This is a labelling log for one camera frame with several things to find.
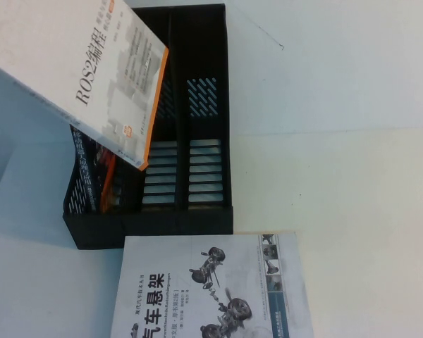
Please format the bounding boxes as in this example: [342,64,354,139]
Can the white orange-bordered ROS2 book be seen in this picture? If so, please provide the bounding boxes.
[0,0,170,172]

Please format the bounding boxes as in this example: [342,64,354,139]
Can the black plastic book stand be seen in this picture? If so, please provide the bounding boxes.
[62,3,235,251]

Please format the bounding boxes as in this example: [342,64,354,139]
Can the dark mobile robot book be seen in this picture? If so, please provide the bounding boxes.
[68,121,128,214]

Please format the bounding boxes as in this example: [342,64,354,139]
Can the grey car suspension book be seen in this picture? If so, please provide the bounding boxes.
[109,230,314,338]

